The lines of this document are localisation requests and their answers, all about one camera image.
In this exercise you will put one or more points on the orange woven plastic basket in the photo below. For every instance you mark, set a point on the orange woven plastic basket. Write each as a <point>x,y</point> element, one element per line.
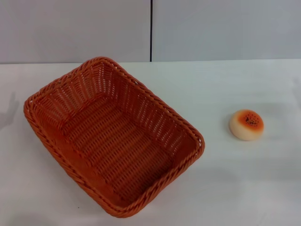
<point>113,150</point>

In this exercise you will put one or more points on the round toy bread bun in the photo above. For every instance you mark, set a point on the round toy bread bun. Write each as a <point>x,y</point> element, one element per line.
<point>244,129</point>

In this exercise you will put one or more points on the black vertical wall strip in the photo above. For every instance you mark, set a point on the black vertical wall strip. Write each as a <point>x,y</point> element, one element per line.
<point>151,30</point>

